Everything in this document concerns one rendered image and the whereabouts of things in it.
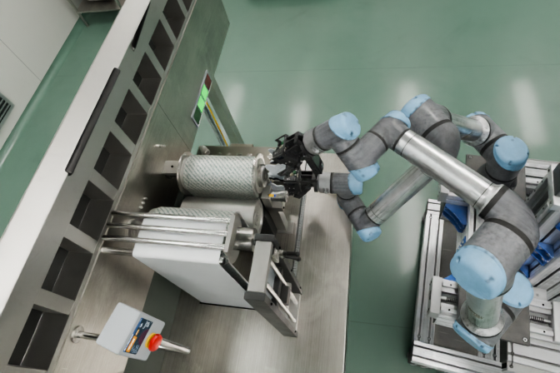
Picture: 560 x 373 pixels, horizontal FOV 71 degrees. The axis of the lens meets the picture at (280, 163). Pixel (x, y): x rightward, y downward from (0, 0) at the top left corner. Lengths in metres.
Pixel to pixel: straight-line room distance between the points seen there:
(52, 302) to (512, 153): 1.47
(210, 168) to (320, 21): 2.65
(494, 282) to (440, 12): 3.04
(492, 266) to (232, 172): 0.76
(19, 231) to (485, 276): 0.84
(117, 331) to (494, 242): 0.77
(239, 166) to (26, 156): 2.84
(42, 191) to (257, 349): 1.12
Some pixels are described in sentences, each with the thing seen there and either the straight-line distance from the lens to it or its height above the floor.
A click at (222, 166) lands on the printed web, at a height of 1.31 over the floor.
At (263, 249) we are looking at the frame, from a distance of 0.99.
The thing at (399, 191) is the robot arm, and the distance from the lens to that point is 1.33.
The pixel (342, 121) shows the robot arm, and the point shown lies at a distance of 1.02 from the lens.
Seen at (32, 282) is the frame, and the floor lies 1.61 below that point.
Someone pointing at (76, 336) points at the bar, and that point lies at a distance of 1.15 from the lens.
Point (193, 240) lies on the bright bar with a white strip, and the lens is 1.06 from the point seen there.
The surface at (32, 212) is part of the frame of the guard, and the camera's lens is 0.48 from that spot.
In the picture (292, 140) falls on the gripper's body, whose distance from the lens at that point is 1.13.
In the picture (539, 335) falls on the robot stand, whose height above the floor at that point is 0.76.
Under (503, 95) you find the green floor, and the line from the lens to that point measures 3.22.
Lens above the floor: 2.35
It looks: 57 degrees down
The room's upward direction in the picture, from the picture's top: 19 degrees counter-clockwise
